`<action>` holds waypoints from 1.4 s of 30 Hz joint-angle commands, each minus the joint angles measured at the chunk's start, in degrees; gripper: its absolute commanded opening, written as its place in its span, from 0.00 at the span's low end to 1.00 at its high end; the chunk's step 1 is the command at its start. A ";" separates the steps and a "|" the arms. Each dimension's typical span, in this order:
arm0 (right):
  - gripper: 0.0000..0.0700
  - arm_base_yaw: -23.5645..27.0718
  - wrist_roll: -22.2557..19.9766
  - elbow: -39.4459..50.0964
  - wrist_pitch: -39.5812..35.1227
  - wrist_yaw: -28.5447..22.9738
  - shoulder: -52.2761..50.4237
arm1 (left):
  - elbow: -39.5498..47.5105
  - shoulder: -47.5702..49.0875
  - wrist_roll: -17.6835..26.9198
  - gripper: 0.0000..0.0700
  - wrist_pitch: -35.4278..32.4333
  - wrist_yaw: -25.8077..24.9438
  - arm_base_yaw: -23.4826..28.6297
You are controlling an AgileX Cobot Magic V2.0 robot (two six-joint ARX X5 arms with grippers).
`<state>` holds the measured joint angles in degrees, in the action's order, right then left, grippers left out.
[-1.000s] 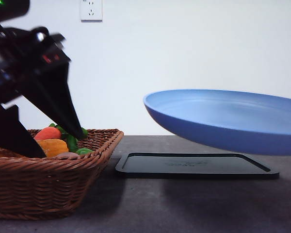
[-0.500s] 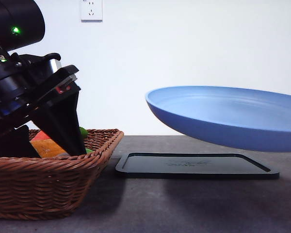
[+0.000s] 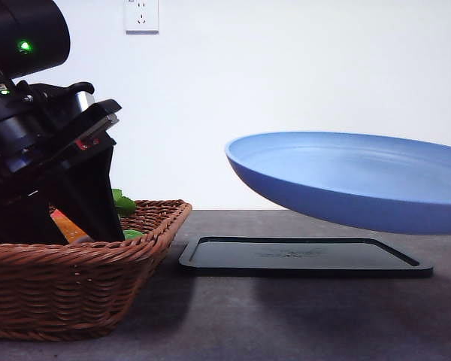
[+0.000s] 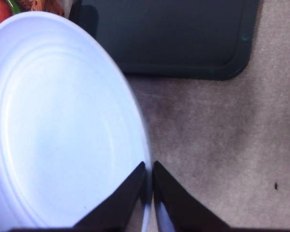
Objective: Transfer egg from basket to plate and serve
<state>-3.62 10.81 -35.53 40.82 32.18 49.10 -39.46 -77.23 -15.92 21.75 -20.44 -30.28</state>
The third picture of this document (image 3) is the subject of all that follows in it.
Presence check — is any black serving tray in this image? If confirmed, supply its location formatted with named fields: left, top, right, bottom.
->
left=179, top=236, right=434, bottom=278

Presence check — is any white wall socket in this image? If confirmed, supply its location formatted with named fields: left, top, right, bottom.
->
left=125, top=0, right=159, bottom=35

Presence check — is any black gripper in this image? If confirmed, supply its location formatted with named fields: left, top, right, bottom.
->
left=0, top=73, right=125, bottom=245

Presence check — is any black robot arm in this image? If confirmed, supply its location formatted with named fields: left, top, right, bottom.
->
left=0, top=0, right=125, bottom=245

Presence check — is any blue plate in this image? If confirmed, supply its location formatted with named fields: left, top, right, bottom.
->
left=225, top=131, right=451, bottom=235

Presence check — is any green toy vegetable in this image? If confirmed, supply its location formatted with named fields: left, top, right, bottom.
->
left=123, top=229, right=144, bottom=240

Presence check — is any yellow toy corn cob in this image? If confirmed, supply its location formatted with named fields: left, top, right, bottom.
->
left=51, top=209, right=94, bottom=244

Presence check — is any brown wicker basket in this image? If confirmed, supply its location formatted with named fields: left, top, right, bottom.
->
left=0, top=200, right=192, bottom=341

